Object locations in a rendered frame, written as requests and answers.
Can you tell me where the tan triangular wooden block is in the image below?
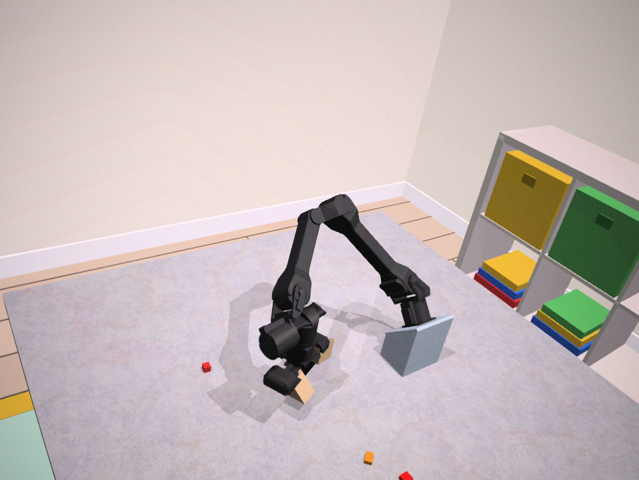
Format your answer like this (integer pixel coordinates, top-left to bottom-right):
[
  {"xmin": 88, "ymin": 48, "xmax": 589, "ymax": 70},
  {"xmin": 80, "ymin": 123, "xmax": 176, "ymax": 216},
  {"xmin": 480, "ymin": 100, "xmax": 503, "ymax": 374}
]
[
  {"xmin": 315, "ymin": 338, "xmax": 335, "ymax": 364},
  {"xmin": 288, "ymin": 369, "xmax": 315, "ymax": 404}
]

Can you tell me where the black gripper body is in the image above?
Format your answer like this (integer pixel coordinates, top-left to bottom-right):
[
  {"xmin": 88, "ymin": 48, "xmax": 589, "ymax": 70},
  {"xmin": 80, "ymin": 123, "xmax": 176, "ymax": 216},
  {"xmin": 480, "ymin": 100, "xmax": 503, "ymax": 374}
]
[{"xmin": 263, "ymin": 333, "xmax": 330, "ymax": 396}]

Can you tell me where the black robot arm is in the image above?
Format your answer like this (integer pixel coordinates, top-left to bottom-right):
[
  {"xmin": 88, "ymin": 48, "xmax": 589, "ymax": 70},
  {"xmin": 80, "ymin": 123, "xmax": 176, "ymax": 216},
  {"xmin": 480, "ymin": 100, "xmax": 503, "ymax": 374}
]
[{"xmin": 259, "ymin": 194, "xmax": 436, "ymax": 360}]

